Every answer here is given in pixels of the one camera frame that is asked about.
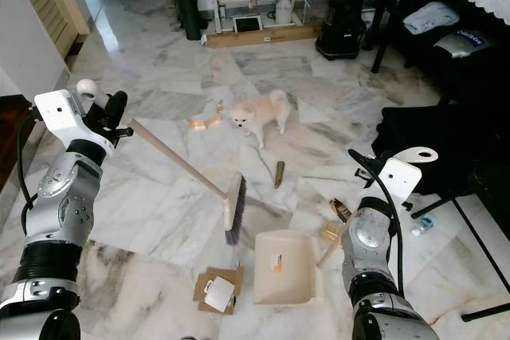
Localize small brown cylinder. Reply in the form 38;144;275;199
273;160;286;190

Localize beige long-handled dustpan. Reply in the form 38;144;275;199
253;146;440;307

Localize black stand legs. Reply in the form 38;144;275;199
413;191;510;324

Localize silver and black bag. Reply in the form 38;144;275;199
433;29;492;59

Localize dark brown snack wrapper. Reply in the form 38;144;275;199
328;197;354;224

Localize brown cardboard piece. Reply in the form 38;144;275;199
192;265;245;316

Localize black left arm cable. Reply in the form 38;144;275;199
15;107;50;239

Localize clear bottle with blue cap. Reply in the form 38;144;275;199
411;216;436;237

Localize black table frame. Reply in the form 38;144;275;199
370;0;401;75

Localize white framed tablet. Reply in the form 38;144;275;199
230;14;265;35

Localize gold foil wrapper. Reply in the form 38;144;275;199
320;220;346;244

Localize orange tan scrap pieces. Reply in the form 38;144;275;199
186;99;225;131

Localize black vacuum cleaner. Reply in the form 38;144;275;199
314;0;368;61

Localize white folded cloth bundle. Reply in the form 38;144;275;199
402;1;462;37

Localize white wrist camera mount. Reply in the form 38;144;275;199
33;88;117;154
373;157;424;206

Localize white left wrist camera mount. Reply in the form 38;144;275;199
33;88;117;154

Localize beige broom with dark bristles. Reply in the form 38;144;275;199
75;78;247;246

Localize white plastic jug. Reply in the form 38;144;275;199
274;0;295;25

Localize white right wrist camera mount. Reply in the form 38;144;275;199
373;157;424;206

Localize long flat cardboard box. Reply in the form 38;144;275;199
205;23;322;49

